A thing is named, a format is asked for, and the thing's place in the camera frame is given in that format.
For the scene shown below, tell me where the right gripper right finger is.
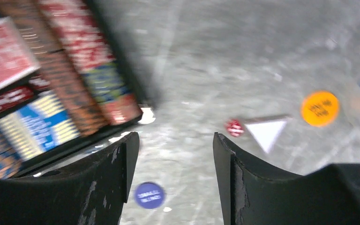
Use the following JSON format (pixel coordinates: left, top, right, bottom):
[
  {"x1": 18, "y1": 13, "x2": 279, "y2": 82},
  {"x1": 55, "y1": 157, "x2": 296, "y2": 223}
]
[{"x1": 213, "y1": 133, "x2": 360, "y2": 225}]

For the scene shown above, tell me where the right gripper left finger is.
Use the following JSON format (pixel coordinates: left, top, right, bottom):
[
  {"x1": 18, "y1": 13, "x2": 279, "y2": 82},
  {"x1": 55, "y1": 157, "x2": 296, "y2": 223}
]
[{"x1": 0, "y1": 132, "x2": 140, "y2": 225}]

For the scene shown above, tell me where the blue small blind button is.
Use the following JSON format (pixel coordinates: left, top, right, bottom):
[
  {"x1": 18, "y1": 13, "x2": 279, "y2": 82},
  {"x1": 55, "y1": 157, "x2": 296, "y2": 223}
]
[{"x1": 134, "y1": 182, "x2": 166, "y2": 209}]

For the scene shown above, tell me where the blue Texas Hold'em card deck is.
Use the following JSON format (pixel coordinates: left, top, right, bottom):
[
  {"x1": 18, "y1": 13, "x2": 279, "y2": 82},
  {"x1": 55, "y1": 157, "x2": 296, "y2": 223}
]
[{"x1": 0, "y1": 91, "x2": 81, "y2": 161}]

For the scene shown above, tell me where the orange big blind button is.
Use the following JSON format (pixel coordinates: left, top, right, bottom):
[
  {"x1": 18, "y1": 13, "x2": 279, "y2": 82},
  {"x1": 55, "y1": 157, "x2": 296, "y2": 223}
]
[{"x1": 300, "y1": 90, "x2": 341, "y2": 127}]

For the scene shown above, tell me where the white triangle piece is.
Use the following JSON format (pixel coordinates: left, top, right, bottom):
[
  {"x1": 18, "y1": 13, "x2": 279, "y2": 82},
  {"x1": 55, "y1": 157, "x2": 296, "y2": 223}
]
[{"x1": 241, "y1": 114, "x2": 292, "y2": 154}]

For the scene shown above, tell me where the red dice pair in case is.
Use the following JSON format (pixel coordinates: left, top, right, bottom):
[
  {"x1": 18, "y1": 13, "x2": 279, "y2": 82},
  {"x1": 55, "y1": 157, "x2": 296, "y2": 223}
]
[{"x1": 0, "y1": 86, "x2": 35, "y2": 113}]

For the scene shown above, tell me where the red playing card deck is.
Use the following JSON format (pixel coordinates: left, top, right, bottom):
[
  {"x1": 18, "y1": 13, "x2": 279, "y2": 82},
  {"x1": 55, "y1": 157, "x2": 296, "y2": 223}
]
[{"x1": 0, "y1": 17, "x2": 40, "y2": 90}]

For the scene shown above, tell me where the black poker chip case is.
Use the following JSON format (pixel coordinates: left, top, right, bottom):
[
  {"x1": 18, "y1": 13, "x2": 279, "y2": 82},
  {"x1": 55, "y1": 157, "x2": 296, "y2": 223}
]
[{"x1": 0, "y1": 0, "x2": 155, "y2": 179}]

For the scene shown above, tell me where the red white chip stack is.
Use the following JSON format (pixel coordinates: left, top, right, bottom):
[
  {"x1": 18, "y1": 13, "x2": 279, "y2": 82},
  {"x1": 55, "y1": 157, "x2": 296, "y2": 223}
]
[{"x1": 37, "y1": 0, "x2": 143, "y2": 125}]

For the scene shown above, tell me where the brown orange chip stack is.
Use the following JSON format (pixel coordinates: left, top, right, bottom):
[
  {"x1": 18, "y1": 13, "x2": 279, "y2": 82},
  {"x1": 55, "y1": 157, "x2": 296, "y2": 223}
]
[{"x1": 0, "y1": 0, "x2": 108, "y2": 136}]

